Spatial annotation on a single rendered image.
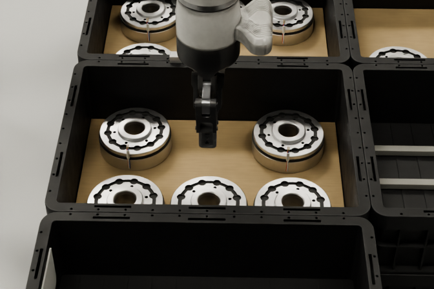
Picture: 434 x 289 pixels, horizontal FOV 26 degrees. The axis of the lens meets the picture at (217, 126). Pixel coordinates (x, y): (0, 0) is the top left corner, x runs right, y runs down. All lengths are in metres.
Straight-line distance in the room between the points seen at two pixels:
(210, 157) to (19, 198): 0.33
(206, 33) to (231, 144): 0.35
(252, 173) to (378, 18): 0.44
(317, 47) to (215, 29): 0.53
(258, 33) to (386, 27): 0.59
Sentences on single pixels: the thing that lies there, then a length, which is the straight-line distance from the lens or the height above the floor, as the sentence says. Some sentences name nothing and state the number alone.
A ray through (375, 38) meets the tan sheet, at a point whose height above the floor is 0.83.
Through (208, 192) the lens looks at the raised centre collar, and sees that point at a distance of 1.25.
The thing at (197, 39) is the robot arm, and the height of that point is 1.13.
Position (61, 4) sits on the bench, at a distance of 1.91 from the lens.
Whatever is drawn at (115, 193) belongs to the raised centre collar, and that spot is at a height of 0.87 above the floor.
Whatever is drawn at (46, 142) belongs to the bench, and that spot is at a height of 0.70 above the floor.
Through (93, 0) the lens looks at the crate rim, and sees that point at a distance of 1.50.
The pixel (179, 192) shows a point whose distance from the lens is 1.26.
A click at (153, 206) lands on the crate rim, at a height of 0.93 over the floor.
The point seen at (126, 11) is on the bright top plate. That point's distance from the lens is 1.59.
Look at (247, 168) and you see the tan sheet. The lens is 1.34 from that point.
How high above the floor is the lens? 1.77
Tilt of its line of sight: 42 degrees down
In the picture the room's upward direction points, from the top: straight up
